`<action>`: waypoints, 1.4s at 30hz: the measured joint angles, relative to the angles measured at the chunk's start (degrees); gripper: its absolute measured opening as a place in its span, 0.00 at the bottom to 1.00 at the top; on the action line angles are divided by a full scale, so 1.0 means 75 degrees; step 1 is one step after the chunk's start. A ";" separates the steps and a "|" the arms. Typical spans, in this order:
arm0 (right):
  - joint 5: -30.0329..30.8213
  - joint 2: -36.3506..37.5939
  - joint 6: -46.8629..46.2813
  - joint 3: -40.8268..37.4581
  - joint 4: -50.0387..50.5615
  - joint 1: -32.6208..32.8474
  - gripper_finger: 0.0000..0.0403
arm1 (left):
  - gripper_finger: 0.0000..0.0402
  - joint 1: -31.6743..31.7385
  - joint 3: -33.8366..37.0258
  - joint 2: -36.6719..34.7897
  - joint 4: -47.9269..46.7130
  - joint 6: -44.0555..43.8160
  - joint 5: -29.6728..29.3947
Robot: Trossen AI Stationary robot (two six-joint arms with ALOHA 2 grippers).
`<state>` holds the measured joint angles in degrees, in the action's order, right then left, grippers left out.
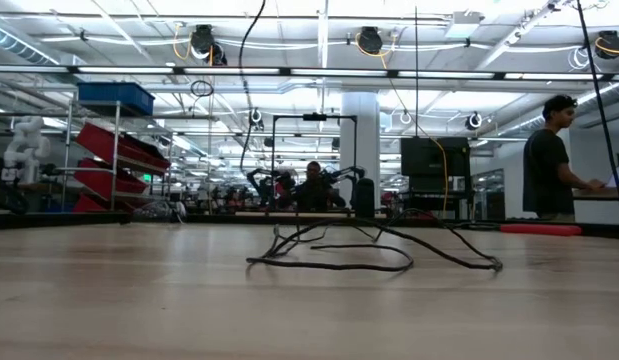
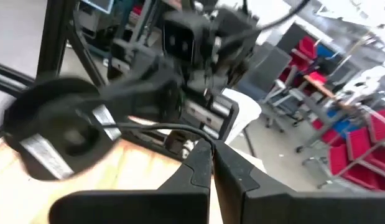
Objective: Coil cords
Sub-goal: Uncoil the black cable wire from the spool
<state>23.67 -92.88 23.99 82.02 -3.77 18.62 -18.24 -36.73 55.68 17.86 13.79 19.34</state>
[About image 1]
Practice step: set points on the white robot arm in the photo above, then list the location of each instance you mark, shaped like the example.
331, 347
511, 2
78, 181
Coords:
26, 145

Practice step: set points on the black background robot arm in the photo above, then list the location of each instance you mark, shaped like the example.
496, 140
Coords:
346, 175
261, 182

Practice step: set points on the person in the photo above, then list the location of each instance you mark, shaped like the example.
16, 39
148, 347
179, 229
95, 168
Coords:
546, 165
314, 192

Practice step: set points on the black cylindrical stand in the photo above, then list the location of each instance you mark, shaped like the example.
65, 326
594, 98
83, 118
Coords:
365, 197

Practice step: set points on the white building column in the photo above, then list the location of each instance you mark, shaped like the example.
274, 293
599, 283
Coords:
359, 140

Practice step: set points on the black monitor cabinet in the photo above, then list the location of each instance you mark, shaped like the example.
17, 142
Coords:
431, 157

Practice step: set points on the green exit sign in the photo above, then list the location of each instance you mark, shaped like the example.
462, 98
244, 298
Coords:
147, 177

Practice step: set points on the blue storage bin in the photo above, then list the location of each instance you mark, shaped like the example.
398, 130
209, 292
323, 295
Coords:
116, 97

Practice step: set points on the red storage bin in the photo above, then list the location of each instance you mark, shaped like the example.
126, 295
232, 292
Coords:
86, 205
99, 177
96, 140

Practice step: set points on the long ceiling light strip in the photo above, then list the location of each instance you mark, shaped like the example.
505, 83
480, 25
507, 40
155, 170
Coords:
129, 70

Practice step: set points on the wooden top desk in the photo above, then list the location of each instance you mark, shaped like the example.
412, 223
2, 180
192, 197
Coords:
599, 194

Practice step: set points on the thin black slanted pole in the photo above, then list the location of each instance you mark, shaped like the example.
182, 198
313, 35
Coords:
600, 100

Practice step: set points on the black background machine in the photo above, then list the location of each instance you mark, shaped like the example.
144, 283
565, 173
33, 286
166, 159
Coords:
6, 195

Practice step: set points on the black background station frame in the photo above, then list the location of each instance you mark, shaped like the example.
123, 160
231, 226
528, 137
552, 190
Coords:
314, 117

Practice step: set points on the black aluminium table frame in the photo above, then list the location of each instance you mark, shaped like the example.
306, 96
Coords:
64, 220

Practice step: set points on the silver ventilation duct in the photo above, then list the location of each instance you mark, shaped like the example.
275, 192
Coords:
19, 45

